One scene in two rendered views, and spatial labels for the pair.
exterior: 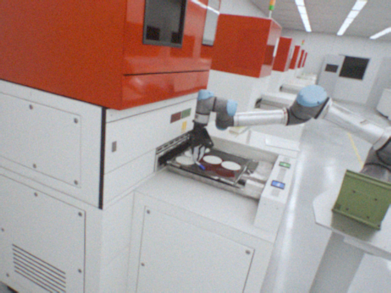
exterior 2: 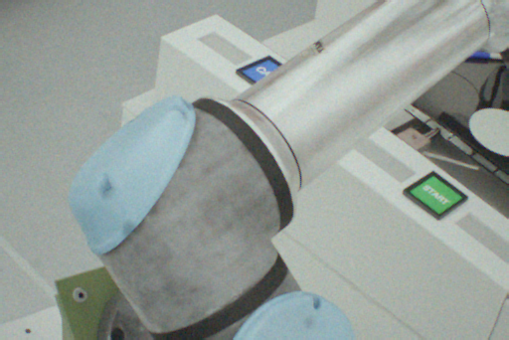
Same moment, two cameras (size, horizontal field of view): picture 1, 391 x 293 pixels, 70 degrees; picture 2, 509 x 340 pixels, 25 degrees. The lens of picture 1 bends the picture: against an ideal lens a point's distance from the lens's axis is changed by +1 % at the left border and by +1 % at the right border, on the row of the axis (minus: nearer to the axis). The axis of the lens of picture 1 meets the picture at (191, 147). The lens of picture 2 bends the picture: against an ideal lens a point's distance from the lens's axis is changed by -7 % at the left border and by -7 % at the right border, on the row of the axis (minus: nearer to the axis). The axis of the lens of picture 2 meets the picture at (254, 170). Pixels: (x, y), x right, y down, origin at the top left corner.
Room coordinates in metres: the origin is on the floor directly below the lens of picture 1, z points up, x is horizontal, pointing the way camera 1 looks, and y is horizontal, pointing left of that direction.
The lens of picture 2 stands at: (1.43, -1.50, 1.77)
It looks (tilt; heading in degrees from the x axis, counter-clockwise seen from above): 39 degrees down; 108
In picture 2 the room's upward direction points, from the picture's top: 10 degrees clockwise
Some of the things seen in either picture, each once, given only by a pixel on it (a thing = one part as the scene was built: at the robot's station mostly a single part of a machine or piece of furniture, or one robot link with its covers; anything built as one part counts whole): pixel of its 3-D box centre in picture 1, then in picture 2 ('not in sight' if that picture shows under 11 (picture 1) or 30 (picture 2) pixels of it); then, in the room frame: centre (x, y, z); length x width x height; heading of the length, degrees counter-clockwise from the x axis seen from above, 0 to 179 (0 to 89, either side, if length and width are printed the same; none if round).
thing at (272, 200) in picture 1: (278, 187); (341, 185); (1.18, -0.44, 0.89); 0.55 x 0.09 x 0.14; 159
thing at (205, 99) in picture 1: (204, 102); not in sight; (1.31, -0.03, 1.22); 0.09 x 0.08 x 0.11; 83
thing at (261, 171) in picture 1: (259, 179); not in sight; (1.30, -0.38, 0.87); 0.36 x 0.08 x 0.03; 159
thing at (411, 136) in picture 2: (258, 179); (399, 153); (1.22, -0.35, 0.89); 0.08 x 0.03 x 0.03; 69
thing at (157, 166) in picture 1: (176, 151); not in sight; (1.44, 0.08, 0.89); 0.44 x 0.02 x 0.10; 159
